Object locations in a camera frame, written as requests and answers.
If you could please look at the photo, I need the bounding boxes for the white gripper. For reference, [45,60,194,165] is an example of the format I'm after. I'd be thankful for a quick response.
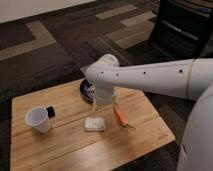
[92,86,118,113]

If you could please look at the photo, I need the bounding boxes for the orange pepper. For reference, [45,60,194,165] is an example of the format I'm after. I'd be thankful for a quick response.
[113,106,131,128]

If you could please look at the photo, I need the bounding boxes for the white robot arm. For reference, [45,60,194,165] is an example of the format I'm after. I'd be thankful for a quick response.
[85,54,213,112]

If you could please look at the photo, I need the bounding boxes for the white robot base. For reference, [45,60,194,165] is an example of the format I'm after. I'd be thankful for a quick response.
[177,93,213,171]

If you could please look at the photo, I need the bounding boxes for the blue ceramic bowl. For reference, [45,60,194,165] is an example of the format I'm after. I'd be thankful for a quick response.
[80,79,95,102]

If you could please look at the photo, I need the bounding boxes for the white sponge block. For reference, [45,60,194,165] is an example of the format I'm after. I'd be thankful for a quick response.
[84,117,106,131]

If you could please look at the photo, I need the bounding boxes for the small black box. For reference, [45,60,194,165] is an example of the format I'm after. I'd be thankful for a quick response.
[46,106,55,118]

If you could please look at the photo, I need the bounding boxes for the white plastic cup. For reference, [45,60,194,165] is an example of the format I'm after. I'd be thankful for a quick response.
[25,106,51,133]

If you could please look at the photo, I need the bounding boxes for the black cabinet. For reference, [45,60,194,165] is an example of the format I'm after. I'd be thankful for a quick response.
[148,0,213,60]

